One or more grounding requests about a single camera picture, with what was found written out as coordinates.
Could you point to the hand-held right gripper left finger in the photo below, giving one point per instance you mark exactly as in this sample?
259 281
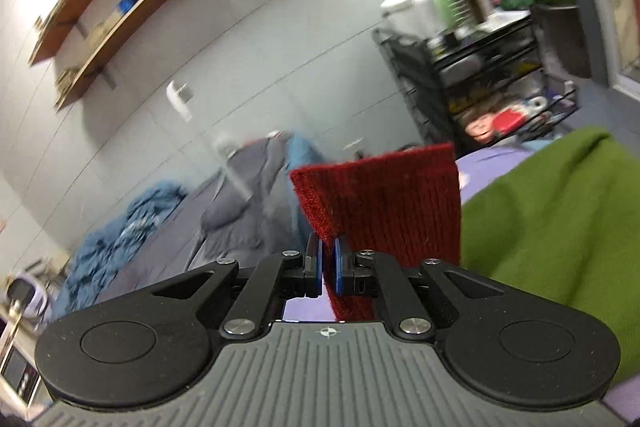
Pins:
314 274

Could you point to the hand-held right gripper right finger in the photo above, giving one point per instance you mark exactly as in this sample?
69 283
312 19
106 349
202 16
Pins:
341 274

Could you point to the red knitted cloth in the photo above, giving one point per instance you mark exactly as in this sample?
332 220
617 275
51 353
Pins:
380 207

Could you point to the grey bedding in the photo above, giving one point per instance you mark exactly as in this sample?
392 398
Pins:
230 217

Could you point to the light blue cloth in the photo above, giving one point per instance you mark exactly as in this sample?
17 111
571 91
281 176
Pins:
300 157

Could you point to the purple floral bedsheet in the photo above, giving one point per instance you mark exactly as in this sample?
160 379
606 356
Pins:
482 167

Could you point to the crumpled blue blanket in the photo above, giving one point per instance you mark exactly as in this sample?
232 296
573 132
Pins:
115 242

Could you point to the green fleece cloth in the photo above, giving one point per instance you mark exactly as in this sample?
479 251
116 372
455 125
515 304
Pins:
550 232

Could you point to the white plastic containers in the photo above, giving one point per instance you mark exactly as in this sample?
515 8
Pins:
410 2

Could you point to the white round appliance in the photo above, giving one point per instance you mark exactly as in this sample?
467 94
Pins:
27 297

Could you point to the microwave oven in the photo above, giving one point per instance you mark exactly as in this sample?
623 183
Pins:
17 367

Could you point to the long wooden wall shelf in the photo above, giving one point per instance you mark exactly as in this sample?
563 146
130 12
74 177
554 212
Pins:
150 2

